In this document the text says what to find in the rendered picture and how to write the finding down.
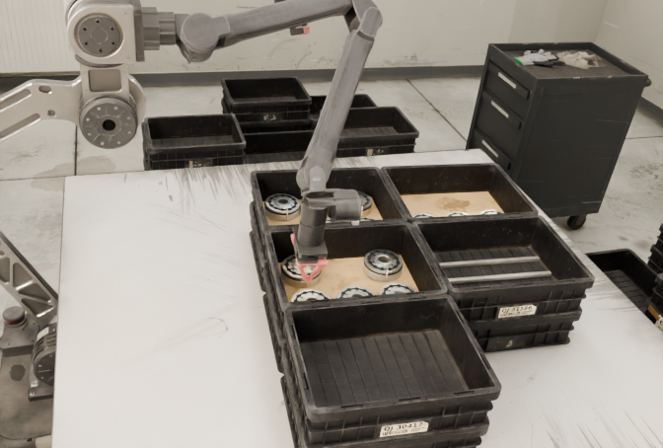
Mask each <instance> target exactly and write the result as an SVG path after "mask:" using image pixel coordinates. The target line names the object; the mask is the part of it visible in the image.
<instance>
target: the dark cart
mask: <svg viewBox="0 0 663 448"><path fill-rule="evenodd" d="M539 49H542V50H543V51H544V52H543V53H546V52H548V51H549V52H550V53H551V55H556V54H557V53H559V52H564V51H570V50H575V51H576V52H578V51H581V52H587V53H588V55H594V54H596V55H597V56H599V57H600V58H601V61H602V62H603V63H604V64H605V66H604V67H589V68H588V69H587V70H586V69H582V68H578V67H574V66H571V65H566V64H564V65H562V64H557V63H556V64H554V65H553V66H546V65H538V64H527V65H521V64H520V63H518V62H516V61H515V59H514V57H521V56H524V53H525V52H526V51H528V50H532V51H533V53H536V52H538V51H539ZM543 53H542V54H543ZM648 76H649V75H647V74H646V73H644V72H642V71H640V70H639V69H637V68H635V67H634V66H632V65H630V64H628V63H627V62H625V61H623V60H622V59H620V58H618V57H616V56H615V55H613V54H611V53H610V52H609V51H607V50H605V49H604V48H602V47H600V46H599V45H597V44H595V43H593V42H592V41H590V42H589V41H579V42H509V43H489V44H488V49H487V54H486V58H485V62H484V67H483V70H482V75H481V79H480V84H479V91H478V96H477V100H476V105H475V109H474V113H473V118H472V122H471V127H470V131H469V136H468V140H467V144H466V149H465V150H468V149H481V150H482V151H483V152H484V153H485V154H486V155H487V156H488V157H489V158H490V159H491V160H492V161H493V162H494V163H496V164H498V165H499V166H500V167H501V168H502V169H503V171H504V172H505V173H506V174H507V175H508V176H509V178H510V179H511V180H512V181H513V182H514V183H515V184H516V185H517V186H518V187H519V188H520V189H521V190H522V191H524V192H525V193H526V194H527V195H528V196H529V197H530V198H531V199H532V200H533V201H534V202H535V203H536V204H537V205H538V206H539V207H540V208H541V209H542V210H543V211H544V213H545V214H546V215H547V216H548V217H549V218H556V217H565V216H570V217H569V218H568V220H567V226H568V227H569V228H571V229H572V230H577V229H579V228H581V227H582V226H583V224H584V223H585V221H586V216H587V215H588V214H593V213H598V212H599V209H600V207H601V204H602V201H603V199H604V196H605V193H606V190H607V188H608V185H609V182H610V180H611V177H612V174H613V171H614V169H615V166H616V164H617V162H618V159H619V156H620V153H621V151H622V148H623V145H624V142H625V140H626V135H627V133H628V130H629V127H630V124H631V122H632V119H633V116H634V114H635V111H636V108H637V105H638V103H639V100H640V97H641V95H642V92H643V89H644V86H645V84H646V81H647V79H648Z"/></svg>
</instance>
